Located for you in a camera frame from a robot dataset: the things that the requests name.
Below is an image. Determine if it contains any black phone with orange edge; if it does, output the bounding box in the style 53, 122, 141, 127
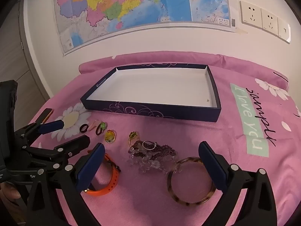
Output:
35, 108, 54, 124

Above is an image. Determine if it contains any colourful wall map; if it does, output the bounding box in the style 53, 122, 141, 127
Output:
53, 0, 237, 56

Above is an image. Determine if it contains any orange smartwatch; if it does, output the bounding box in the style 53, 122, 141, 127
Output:
85, 152, 121, 196

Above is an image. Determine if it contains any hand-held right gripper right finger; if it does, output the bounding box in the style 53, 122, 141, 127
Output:
199, 141, 278, 226

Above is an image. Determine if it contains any purple bead bracelet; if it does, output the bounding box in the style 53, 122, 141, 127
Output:
134, 141, 178, 157

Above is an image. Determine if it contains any silver ring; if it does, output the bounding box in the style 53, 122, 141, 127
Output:
142, 140, 157, 150

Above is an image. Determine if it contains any clear crystal bead bracelet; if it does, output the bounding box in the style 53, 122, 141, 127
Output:
127, 146, 179, 173

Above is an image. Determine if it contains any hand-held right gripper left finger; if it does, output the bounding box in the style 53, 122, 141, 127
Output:
25, 143, 106, 226

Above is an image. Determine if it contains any pink floral bedsheet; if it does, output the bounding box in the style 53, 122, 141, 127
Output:
30, 50, 301, 226

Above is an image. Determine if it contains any dark blue cardboard box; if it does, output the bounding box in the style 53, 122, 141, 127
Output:
80, 63, 222, 123

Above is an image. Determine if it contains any wooden door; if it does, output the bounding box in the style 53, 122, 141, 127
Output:
0, 0, 51, 104

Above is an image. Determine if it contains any gold green earring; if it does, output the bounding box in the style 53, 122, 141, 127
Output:
128, 132, 139, 146

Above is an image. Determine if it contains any tortoiseshell bangle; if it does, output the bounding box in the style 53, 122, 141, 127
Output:
166, 157, 216, 205

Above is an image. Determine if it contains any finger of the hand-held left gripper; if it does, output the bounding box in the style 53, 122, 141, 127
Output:
22, 135, 91, 170
14, 120, 65, 146

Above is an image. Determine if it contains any person's left hand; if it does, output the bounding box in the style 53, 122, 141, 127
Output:
0, 184, 22, 200

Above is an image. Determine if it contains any green stone ring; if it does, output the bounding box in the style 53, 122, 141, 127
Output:
95, 122, 107, 136

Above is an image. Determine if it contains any white wall socket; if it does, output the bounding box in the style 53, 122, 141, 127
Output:
277, 16, 291, 43
240, 0, 262, 30
261, 8, 278, 37

